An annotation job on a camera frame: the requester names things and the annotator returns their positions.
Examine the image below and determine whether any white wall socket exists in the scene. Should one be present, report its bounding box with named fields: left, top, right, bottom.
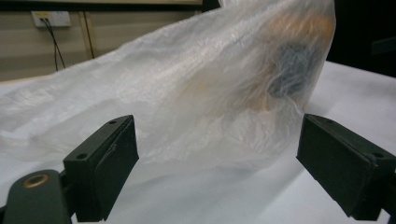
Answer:
left=31, top=10, right=72, bottom=29

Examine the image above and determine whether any translucent white plastic bag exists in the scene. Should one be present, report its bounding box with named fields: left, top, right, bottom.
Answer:
left=0, top=0, right=337, bottom=175

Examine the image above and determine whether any orange drink bottle twin pack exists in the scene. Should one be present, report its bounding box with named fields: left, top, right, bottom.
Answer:
left=242, top=12, right=335, bottom=114

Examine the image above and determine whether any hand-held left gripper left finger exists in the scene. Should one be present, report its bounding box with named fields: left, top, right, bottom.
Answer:
left=63, top=114, right=140, bottom=223

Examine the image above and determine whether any black cable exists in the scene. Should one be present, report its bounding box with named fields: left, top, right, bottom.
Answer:
left=39, top=18, right=59, bottom=72
left=43, top=18, right=66, bottom=69

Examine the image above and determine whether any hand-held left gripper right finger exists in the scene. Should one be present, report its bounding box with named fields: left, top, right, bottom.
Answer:
left=295, top=113, right=396, bottom=221

